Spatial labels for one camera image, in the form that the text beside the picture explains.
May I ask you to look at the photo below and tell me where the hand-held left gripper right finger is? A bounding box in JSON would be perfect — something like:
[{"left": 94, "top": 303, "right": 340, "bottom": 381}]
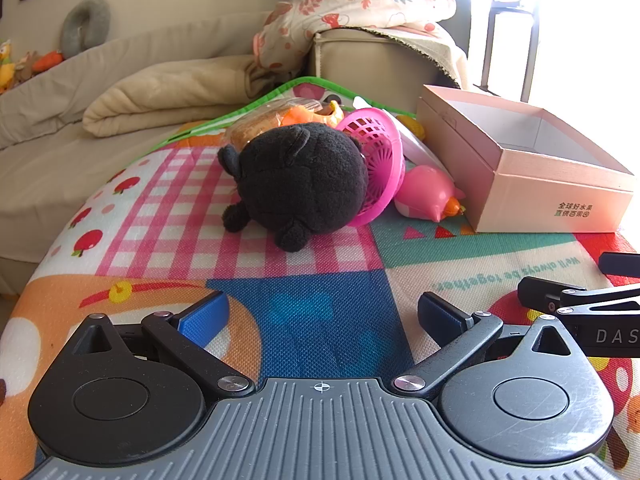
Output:
[{"left": 392, "top": 291, "right": 588, "bottom": 402}]

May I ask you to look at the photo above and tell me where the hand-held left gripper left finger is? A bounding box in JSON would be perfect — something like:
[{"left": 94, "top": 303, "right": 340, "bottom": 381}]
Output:
[{"left": 75, "top": 291, "right": 257, "bottom": 398}]

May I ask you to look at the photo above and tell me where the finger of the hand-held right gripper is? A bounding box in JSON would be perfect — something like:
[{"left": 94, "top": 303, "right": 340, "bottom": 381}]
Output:
[
  {"left": 599, "top": 252, "right": 640, "bottom": 278},
  {"left": 517, "top": 276, "right": 640, "bottom": 321}
]

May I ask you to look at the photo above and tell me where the pink cardboard box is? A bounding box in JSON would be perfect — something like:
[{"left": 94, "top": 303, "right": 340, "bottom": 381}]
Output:
[{"left": 416, "top": 84, "right": 637, "bottom": 234}]

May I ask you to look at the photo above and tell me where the pink duck toy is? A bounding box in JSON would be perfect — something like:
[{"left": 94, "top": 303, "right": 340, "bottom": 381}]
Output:
[{"left": 394, "top": 164, "right": 467, "bottom": 222}]

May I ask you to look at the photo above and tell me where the pink plastic basket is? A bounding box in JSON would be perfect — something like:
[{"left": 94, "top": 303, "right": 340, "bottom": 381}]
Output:
[{"left": 334, "top": 107, "right": 407, "bottom": 227}]

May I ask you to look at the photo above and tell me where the black plush toy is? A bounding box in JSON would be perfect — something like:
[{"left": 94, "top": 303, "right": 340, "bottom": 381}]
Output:
[{"left": 217, "top": 125, "right": 371, "bottom": 252}]

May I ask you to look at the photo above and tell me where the white packet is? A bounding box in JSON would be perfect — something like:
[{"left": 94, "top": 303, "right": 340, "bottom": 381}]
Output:
[{"left": 400, "top": 127, "right": 451, "bottom": 168}]

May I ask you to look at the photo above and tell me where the colourful play mat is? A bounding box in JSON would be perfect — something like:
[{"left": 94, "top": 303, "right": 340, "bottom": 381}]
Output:
[{"left": 0, "top": 76, "right": 640, "bottom": 480}]

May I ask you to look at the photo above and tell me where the packaged bread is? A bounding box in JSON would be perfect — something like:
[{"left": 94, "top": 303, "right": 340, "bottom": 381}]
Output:
[{"left": 222, "top": 100, "right": 321, "bottom": 148}]

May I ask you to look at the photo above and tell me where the beige sofa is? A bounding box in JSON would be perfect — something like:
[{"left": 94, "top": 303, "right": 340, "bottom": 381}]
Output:
[{"left": 0, "top": 12, "right": 471, "bottom": 296}]

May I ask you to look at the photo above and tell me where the beige folded blanket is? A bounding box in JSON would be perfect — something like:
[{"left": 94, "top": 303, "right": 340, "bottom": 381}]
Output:
[{"left": 82, "top": 55, "right": 301, "bottom": 137}]

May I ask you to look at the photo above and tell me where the window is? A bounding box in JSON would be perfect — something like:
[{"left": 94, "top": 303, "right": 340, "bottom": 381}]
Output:
[{"left": 470, "top": 0, "right": 640, "bottom": 106}]

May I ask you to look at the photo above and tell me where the orange plush toy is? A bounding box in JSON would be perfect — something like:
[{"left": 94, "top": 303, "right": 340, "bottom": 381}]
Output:
[{"left": 32, "top": 50, "right": 63, "bottom": 72}]

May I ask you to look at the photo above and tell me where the brown plush toy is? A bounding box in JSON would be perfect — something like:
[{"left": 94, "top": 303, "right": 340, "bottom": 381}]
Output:
[{"left": 15, "top": 52, "right": 38, "bottom": 86}]

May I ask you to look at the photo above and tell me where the grey neck pillow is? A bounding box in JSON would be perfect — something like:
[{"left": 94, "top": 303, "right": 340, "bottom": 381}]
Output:
[{"left": 61, "top": 0, "right": 112, "bottom": 57}]

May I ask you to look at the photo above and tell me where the yellow plush toy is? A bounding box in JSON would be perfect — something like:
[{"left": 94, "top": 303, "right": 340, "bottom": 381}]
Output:
[{"left": 0, "top": 40, "right": 16, "bottom": 93}]

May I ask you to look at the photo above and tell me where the floral quilt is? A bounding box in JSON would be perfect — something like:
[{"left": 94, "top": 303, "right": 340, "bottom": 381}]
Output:
[{"left": 252, "top": 0, "right": 458, "bottom": 73}]

